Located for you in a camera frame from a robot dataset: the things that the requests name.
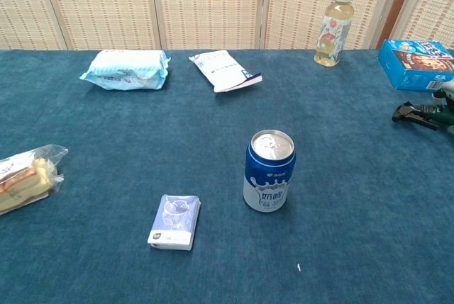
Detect green spray bottle black trigger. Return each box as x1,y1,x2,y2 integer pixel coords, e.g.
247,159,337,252
392,101,454,131

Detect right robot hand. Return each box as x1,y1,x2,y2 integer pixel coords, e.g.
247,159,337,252
431,81,454,106

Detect blue felt table cover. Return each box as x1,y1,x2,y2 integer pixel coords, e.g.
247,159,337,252
0,48,454,304

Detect white snack bag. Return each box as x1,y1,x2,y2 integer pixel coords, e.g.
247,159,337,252
188,50,264,94

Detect yellow tea bottle white cap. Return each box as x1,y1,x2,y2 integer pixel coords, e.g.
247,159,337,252
314,0,355,68

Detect bamboo folding screen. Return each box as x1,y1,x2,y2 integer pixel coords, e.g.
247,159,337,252
0,0,454,51

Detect blue cookie box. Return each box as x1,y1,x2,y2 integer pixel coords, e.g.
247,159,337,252
377,38,454,91

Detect brown wooden post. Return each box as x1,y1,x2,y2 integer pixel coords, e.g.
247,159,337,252
375,0,421,50

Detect plastic wrapped cake slices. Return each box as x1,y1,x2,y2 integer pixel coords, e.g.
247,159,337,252
0,144,69,216

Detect light blue wet wipes pack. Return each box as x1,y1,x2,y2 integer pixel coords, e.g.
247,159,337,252
79,49,172,91

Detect blue white drink can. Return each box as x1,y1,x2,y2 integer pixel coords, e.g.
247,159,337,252
243,129,297,213

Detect purple pocket tissue pack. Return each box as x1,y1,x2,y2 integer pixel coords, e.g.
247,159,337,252
147,193,201,252

